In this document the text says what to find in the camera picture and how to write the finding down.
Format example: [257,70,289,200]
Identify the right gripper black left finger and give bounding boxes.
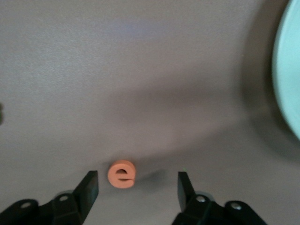
[0,170,99,225]

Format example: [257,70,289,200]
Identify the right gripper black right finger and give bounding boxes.
[172,172,268,225]

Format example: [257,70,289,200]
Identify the orange foam letter e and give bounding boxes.
[107,160,137,188]

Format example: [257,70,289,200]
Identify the brown table cover mat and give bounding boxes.
[0,0,300,225]

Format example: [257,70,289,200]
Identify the light green round plate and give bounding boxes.
[271,0,300,141]

